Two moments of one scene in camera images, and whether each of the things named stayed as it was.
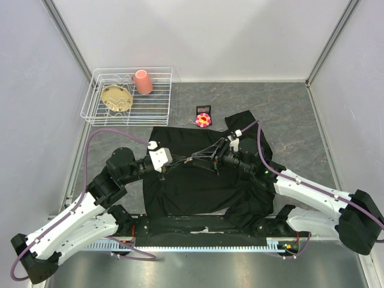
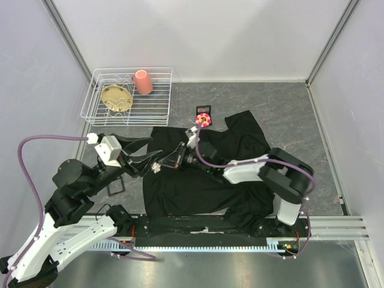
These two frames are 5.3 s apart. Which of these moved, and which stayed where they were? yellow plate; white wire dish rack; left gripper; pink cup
Moved: left gripper
Stayed: yellow plate; pink cup; white wire dish rack
